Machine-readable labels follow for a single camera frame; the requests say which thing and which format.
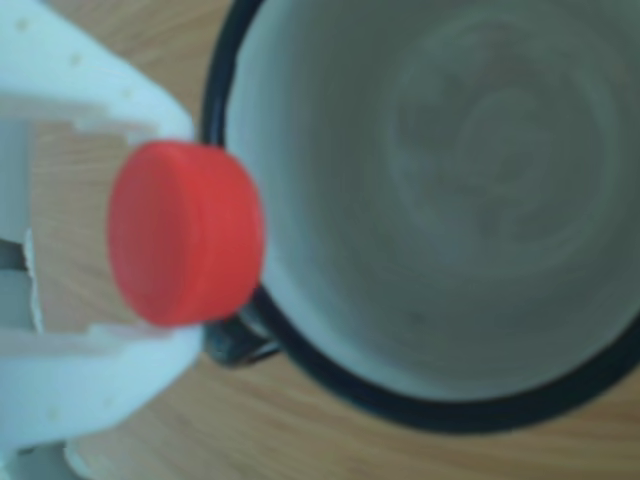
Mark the red plastic bottle cap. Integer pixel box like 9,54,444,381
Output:
105,139,266,329

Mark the white cup with black rim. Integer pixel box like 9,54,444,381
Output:
198,0,640,435

